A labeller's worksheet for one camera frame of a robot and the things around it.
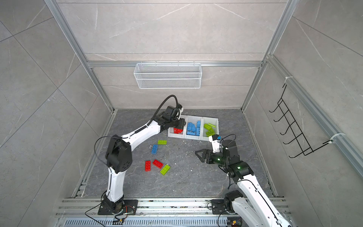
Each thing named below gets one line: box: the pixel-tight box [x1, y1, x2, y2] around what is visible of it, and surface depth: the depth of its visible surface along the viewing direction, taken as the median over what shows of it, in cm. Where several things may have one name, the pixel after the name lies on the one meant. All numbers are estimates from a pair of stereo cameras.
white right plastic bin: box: [200, 116, 220, 141], surface depth 103 cm
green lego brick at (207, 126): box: [203, 123, 213, 131], surface depth 106 cm
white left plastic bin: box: [167, 125, 186, 139], surface depth 101 cm
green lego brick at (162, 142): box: [157, 139, 168, 145], surface depth 100 cm
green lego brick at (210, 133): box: [205, 129, 216, 138], surface depth 103 cm
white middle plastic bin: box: [183, 114, 204, 140], surface depth 100 cm
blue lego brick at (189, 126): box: [187, 122, 193, 132], surface depth 106 cm
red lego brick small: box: [152, 159, 164, 170], surface depth 90 cm
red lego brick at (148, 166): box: [145, 160, 151, 172], surface depth 89 cm
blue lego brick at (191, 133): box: [186, 130, 197, 136], surface depth 103 cm
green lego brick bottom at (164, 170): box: [159, 164, 171, 176], surface depth 87 cm
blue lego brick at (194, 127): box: [191, 123, 197, 132], surface depth 107 cm
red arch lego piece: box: [173, 127, 183, 134], surface depth 105 cm
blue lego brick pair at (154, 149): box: [151, 144, 159, 155], surface depth 95 cm
